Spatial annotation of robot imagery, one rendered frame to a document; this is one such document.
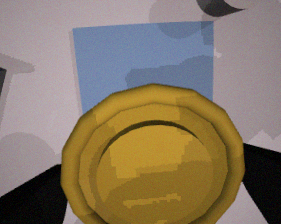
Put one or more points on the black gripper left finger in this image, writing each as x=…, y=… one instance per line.
x=38, y=201

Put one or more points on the yellow round plate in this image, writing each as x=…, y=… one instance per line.
x=153, y=154

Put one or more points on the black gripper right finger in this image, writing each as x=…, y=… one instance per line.
x=262, y=180

